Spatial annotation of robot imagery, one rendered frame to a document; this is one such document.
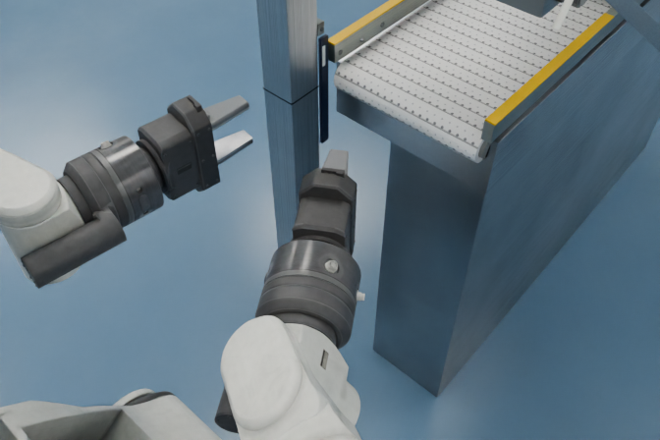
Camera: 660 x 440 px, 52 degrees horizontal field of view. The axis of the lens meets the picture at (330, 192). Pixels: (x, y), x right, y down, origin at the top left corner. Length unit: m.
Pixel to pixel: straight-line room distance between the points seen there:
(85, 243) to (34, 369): 1.20
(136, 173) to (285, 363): 0.30
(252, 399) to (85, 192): 0.30
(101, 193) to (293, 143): 0.42
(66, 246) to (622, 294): 1.60
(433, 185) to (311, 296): 0.66
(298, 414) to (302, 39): 0.60
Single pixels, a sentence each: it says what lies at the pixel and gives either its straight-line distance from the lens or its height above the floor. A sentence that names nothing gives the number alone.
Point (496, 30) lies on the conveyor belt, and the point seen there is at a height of 0.92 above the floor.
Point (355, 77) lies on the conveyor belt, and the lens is 1.02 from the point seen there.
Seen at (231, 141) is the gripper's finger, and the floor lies 0.98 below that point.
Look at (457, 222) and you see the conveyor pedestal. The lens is 1.24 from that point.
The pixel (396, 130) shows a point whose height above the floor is 0.84.
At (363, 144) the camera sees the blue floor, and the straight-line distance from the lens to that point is 2.27.
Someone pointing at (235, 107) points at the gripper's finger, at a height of 1.03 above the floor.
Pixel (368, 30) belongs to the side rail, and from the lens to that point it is 1.07.
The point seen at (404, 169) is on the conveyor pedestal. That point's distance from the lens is 1.24.
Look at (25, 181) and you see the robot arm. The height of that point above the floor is 1.06.
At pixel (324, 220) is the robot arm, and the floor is 1.04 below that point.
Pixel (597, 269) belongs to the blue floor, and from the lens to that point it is 2.06.
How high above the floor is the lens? 1.52
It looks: 46 degrees down
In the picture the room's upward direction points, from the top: straight up
